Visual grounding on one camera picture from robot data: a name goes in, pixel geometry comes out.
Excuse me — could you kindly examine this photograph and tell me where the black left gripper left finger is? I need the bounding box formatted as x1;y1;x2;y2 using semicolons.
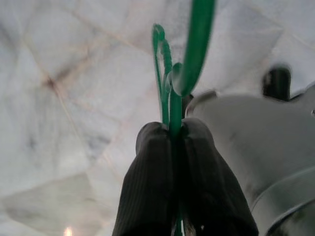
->
112;122;177;236

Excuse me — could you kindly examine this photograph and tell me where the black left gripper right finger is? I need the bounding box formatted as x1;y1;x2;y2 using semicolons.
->
181;118;259;236

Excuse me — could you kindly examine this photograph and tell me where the green plastic hanger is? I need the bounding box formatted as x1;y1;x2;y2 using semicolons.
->
151;0;217;236

